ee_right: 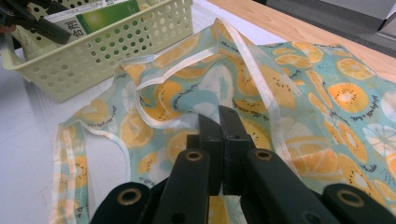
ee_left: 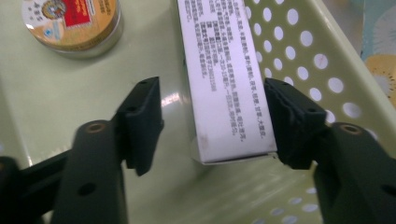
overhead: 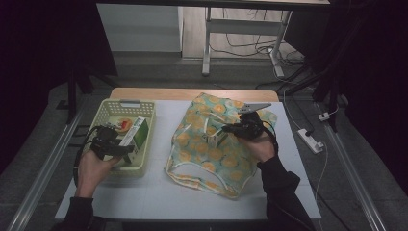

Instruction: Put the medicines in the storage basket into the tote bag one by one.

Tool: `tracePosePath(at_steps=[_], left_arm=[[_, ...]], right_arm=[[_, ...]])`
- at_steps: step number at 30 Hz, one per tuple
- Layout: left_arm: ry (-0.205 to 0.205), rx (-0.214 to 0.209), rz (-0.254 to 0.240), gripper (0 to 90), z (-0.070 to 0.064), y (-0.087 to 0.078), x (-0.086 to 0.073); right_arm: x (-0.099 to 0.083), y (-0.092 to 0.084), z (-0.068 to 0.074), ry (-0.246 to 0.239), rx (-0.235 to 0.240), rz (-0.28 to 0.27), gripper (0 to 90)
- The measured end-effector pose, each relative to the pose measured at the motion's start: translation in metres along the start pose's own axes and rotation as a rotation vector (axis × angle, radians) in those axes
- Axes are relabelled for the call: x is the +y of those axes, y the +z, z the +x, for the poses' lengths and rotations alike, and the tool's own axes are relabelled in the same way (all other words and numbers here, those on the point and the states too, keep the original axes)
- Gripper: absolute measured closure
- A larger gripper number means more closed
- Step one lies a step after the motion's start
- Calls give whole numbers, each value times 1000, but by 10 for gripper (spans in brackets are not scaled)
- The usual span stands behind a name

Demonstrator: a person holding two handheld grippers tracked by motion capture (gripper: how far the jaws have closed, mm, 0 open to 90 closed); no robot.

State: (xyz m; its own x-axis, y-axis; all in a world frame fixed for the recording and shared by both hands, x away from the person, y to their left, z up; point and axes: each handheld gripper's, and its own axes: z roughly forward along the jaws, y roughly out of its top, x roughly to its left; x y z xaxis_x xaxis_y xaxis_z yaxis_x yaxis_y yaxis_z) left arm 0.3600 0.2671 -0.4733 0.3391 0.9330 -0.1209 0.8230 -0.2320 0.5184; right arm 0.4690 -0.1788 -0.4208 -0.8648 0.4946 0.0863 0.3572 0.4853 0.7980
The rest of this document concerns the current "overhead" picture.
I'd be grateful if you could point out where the green and white box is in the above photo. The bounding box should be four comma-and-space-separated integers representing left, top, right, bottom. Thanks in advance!
206, 129, 229, 149
118, 116, 150, 163

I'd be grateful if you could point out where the white power cable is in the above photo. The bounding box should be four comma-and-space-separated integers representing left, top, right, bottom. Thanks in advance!
314, 142, 330, 201

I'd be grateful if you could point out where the black tripod stand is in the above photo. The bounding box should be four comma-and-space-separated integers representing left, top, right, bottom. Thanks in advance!
57, 57, 120, 126
278, 57, 349, 133

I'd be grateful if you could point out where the orange slice print tote bag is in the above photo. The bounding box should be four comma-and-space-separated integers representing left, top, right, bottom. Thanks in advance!
165, 92, 279, 200

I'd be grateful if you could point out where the aluminium floor rail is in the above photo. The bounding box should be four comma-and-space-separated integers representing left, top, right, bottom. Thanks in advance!
6, 95, 90, 231
316, 102, 389, 231

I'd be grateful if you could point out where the tangle of floor cables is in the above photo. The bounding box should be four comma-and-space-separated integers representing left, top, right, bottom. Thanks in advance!
210, 9, 306, 66

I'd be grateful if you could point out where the person's left hand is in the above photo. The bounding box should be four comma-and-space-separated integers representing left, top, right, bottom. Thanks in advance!
75, 149, 120, 198

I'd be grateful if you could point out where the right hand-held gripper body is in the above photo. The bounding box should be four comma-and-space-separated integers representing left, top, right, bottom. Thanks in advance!
237, 102, 272, 141

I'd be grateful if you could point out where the dark curtain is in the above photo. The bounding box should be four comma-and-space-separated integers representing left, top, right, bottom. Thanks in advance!
0, 0, 119, 176
284, 0, 408, 195

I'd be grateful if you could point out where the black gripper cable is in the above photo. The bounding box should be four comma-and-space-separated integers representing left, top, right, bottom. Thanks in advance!
72, 125, 104, 188
261, 119, 280, 152

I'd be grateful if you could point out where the pale green plastic basket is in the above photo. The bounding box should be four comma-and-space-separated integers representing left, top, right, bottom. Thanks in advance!
73, 98, 157, 178

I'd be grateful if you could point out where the person's right hand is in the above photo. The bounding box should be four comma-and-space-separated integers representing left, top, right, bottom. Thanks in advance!
244, 131, 277, 164

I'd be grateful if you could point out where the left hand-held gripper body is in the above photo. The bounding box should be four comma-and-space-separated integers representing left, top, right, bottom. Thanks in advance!
90, 125, 121, 161

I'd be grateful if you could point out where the white cabinet panel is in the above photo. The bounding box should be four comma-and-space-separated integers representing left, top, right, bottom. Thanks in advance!
96, 3, 185, 53

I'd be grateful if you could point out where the white power strip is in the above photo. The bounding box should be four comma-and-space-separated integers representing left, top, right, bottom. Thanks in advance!
296, 128, 324, 155

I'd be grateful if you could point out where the white metal desk frame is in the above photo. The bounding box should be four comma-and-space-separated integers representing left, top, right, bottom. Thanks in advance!
201, 6, 294, 78

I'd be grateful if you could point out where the red and orange round item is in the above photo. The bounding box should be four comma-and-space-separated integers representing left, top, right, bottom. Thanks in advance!
115, 117, 135, 134

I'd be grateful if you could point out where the black plug with cable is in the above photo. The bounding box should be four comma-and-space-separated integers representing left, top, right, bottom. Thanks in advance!
287, 92, 318, 138

